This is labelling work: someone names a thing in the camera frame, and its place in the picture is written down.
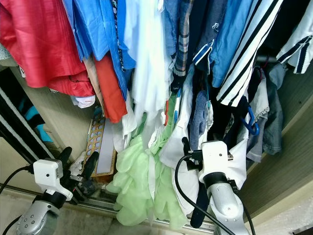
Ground white hanging shirt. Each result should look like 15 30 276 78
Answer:
156 83 206 216

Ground colourful dotted board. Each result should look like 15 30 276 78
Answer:
78 114 119 178

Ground light wood wardrobe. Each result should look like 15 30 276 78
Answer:
0 59 313 231

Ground teal striped item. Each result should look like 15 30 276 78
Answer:
23 99 53 143

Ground light green ruffled dress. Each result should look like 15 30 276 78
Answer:
105 112 190 227

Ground blue plastic hanger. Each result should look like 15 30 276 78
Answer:
244 105 261 137

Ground orange red garment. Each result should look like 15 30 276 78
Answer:
94 52 129 124

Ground white lace garment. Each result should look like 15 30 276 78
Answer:
249 73 271 121

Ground grey jeans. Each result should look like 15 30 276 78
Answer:
247 63 287 163

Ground long white garment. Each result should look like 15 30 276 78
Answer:
121 0 166 147

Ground plaid shirt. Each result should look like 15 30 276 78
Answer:
169 0 199 93

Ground black white striped shirt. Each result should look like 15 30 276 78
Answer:
216 0 285 107
276 9 313 75

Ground red hanging shirt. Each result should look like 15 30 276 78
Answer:
0 0 96 97

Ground denim blue shirt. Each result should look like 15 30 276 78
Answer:
192 0 256 90

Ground bright blue shirt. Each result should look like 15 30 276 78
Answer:
64 0 136 101

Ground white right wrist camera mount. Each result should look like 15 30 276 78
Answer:
198 141 234 180

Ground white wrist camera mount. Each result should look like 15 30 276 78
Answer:
33 158 74 201
198 141 234 180

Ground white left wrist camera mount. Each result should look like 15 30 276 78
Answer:
33 158 74 201

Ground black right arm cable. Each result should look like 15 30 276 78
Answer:
174 154 257 235

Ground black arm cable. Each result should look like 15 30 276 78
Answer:
0 165 36 235
174 154 257 235

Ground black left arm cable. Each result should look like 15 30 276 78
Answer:
0 165 36 235

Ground black sliding door frame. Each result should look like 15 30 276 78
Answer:
0 86 41 165

